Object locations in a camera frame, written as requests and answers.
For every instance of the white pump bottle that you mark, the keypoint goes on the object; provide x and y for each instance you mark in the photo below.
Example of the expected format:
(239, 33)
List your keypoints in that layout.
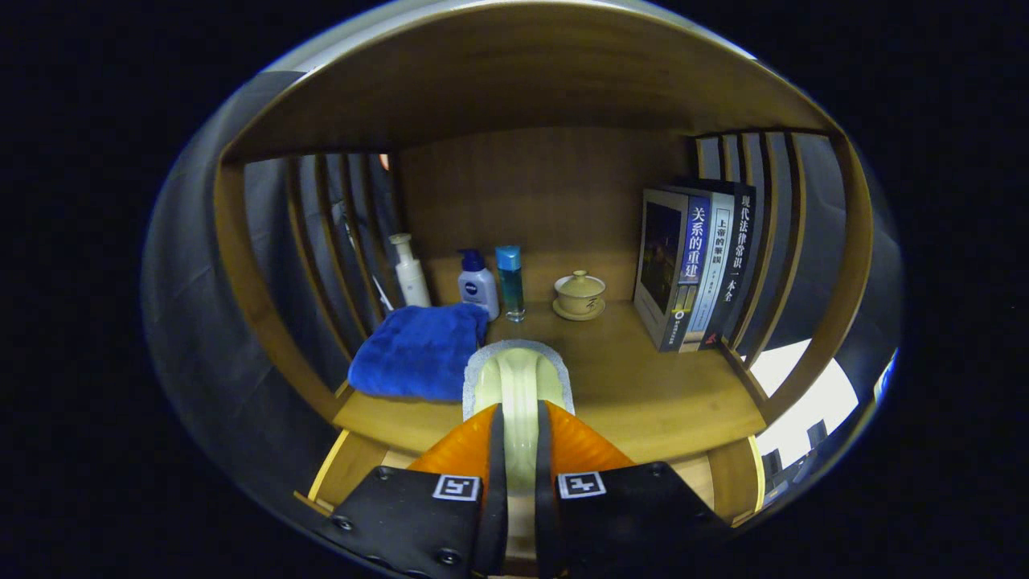
(412, 281)

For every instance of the blue towel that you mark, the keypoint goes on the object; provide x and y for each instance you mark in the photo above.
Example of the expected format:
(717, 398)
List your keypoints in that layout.
(418, 354)

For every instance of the white side cabinet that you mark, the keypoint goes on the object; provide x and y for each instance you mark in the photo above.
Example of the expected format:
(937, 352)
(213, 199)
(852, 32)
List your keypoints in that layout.
(804, 402)

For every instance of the wooden cabinet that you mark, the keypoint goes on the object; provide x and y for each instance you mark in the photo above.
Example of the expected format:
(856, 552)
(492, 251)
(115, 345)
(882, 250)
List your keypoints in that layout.
(530, 201)

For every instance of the beige lidded teacup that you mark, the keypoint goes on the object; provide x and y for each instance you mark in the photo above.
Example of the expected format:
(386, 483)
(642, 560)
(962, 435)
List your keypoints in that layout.
(579, 296)

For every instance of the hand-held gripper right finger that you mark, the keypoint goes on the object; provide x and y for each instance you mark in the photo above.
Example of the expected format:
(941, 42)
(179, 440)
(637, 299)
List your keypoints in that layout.
(547, 507)

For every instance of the teal bottle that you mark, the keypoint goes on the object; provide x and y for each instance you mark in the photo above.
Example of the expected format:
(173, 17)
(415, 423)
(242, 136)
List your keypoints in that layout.
(510, 285)

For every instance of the wooden countertop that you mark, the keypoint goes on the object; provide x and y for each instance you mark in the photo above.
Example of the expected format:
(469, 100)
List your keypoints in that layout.
(643, 386)

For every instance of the white bottle blue cap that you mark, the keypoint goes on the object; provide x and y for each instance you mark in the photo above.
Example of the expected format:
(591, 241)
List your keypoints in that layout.
(478, 289)

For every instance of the pale yellow scrub brush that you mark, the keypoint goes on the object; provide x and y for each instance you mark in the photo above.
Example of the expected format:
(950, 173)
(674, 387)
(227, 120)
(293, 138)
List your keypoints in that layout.
(518, 378)

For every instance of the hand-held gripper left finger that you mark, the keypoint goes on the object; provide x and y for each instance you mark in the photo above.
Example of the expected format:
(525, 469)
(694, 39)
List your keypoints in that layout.
(494, 498)

